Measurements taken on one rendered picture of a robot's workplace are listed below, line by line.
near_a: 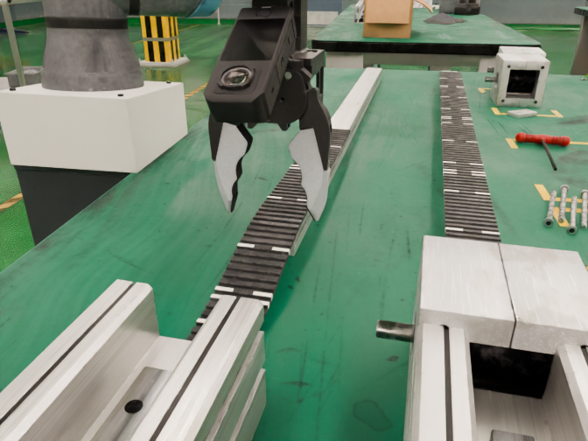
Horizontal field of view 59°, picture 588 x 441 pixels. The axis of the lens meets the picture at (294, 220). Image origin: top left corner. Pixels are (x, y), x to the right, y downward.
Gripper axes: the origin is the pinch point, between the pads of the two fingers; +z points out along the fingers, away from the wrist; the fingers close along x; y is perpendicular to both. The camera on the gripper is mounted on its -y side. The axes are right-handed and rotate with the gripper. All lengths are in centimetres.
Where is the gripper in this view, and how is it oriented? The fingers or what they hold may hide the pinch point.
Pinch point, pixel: (270, 209)
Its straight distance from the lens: 49.5
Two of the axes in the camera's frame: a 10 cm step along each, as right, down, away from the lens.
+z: 0.0, 9.0, 4.4
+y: 2.4, -4.2, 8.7
